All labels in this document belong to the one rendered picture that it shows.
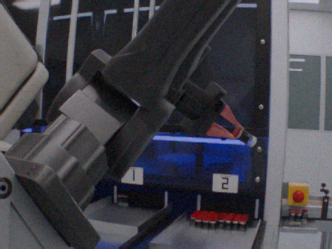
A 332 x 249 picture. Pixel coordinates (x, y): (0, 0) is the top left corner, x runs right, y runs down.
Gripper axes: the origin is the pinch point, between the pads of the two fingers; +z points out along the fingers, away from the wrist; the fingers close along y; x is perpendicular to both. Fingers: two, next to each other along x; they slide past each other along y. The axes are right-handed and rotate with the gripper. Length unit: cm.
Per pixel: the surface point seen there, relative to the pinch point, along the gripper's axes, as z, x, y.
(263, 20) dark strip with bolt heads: 12, -54, -31
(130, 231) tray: 8, -28, 45
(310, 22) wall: 235, -453, -164
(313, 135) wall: 327, -397, -23
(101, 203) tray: 6, -60, 57
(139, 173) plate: 10, -57, 37
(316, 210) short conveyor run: 65, -33, 10
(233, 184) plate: 34, -41, 19
